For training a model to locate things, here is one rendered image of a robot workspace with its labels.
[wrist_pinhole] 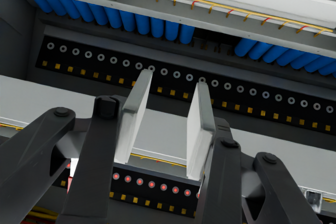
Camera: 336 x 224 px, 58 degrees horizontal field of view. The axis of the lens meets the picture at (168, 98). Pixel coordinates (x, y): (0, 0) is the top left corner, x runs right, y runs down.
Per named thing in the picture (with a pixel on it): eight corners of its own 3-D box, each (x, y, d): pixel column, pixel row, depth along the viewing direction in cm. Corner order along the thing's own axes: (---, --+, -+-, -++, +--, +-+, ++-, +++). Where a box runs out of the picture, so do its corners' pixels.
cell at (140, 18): (139, 21, 44) (135, -1, 38) (151, 24, 44) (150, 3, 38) (136, 33, 44) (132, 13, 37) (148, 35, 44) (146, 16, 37)
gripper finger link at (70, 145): (106, 170, 13) (38, 155, 13) (127, 120, 18) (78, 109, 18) (111, 141, 13) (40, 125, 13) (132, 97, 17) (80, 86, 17)
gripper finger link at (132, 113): (126, 165, 15) (111, 162, 15) (145, 109, 22) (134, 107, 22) (137, 112, 14) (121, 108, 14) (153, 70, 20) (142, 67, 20)
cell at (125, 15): (125, 18, 44) (119, -4, 38) (137, 21, 44) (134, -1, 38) (122, 30, 44) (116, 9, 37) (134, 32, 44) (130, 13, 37)
